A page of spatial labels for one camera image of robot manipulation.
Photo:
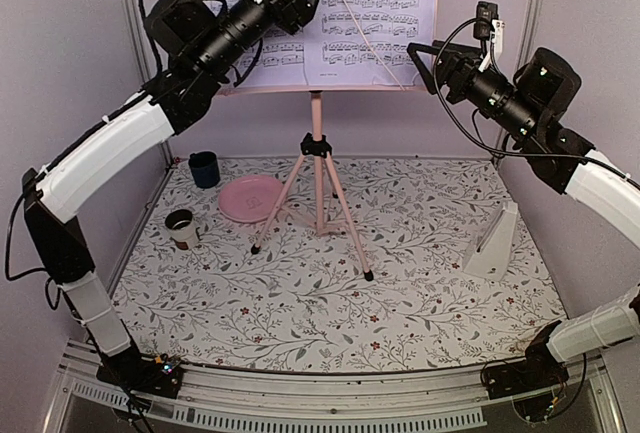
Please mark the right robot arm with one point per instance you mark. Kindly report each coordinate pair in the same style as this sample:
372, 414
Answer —
529, 108

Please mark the right aluminium frame post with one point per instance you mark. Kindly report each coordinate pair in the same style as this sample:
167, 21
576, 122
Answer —
525, 3

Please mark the aluminium frame post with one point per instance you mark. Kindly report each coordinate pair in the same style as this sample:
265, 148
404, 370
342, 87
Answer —
525, 3
138, 39

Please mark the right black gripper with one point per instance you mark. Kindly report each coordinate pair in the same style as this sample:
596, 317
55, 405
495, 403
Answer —
452, 59

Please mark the front aluminium rail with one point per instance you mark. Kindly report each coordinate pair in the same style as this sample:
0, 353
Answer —
214, 399

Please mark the left aluminium frame post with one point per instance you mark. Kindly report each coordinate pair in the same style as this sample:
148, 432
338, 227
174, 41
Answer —
138, 39

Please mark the pink music stand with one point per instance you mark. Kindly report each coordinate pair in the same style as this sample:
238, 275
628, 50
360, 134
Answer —
332, 213

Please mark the pink plate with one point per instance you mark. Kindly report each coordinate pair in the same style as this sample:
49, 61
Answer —
249, 199

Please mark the paper coffee cup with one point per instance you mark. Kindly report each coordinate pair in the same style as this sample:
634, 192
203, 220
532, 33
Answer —
182, 229

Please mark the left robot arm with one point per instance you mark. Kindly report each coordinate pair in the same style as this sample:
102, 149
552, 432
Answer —
202, 46

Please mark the white metronome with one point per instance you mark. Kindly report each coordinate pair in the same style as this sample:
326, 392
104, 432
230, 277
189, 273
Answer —
489, 253

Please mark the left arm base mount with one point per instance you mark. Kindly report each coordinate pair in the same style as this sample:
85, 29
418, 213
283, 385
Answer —
132, 371

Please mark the dark blue mug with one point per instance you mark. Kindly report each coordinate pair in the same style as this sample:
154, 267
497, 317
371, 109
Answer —
204, 169

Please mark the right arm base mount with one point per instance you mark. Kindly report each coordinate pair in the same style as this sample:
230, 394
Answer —
538, 369

